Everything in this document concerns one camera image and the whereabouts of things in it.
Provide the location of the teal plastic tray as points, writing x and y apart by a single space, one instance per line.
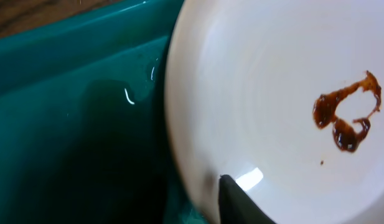
82 131

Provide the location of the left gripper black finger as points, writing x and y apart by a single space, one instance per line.
236 207

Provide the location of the white plate with dark stain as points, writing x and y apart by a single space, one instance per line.
241 81

